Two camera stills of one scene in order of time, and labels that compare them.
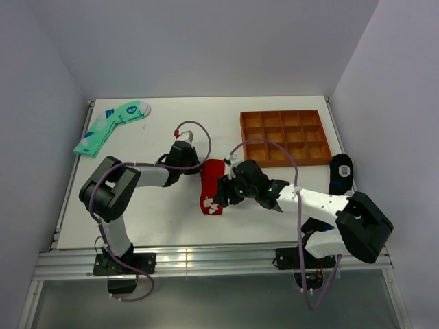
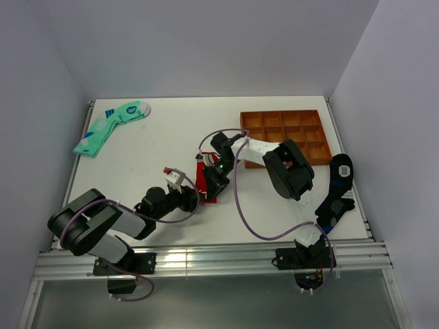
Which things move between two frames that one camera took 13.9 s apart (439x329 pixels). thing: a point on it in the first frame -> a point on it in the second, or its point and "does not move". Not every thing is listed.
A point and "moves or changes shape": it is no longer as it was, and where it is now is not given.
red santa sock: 211,170 moves or changes shape
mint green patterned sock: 103,125 does not move
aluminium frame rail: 230,261 does not move
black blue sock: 340,181 does not move
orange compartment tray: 300,132 does not move
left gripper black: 193,155 -> 187,198
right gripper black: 225,191 -> 215,184
